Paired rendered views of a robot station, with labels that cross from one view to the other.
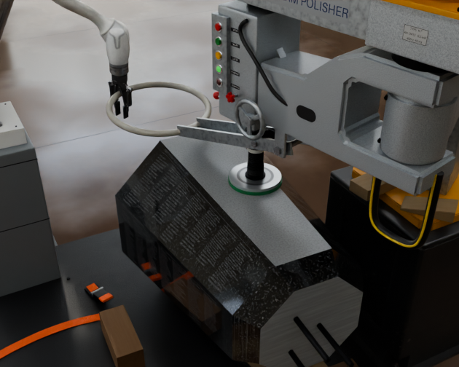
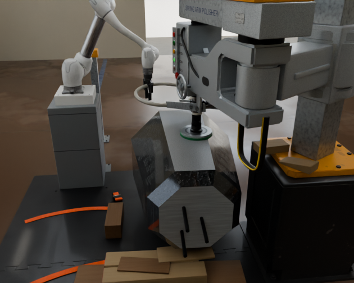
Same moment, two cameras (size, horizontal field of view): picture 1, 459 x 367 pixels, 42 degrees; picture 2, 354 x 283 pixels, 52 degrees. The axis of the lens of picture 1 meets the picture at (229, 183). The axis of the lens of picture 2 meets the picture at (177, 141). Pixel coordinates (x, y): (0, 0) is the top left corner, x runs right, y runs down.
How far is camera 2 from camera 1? 85 cm
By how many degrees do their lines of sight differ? 20
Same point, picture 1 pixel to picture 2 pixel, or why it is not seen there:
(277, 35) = (203, 39)
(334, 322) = (213, 220)
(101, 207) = not seen: hidden behind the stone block
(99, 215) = not seen: hidden behind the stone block
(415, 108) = (245, 69)
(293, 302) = (181, 195)
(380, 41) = (227, 26)
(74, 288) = (107, 192)
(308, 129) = (206, 91)
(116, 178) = not seen: hidden behind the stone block
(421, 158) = (252, 103)
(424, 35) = (243, 17)
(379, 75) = (231, 49)
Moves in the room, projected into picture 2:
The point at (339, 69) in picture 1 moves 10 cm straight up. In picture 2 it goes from (216, 50) to (217, 28)
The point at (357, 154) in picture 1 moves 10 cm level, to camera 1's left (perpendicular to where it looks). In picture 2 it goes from (223, 103) to (204, 101)
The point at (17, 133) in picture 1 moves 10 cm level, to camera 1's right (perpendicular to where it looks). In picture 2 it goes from (89, 97) to (99, 99)
